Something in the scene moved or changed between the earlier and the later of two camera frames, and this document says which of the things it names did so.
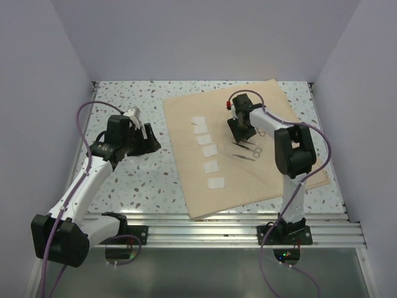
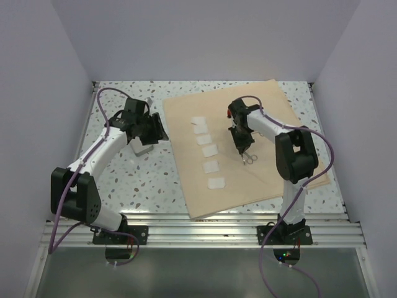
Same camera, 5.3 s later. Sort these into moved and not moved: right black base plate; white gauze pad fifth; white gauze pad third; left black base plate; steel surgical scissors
Moved: steel surgical scissors
Not moved: white gauze pad fifth; white gauze pad third; left black base plate; right black base plate
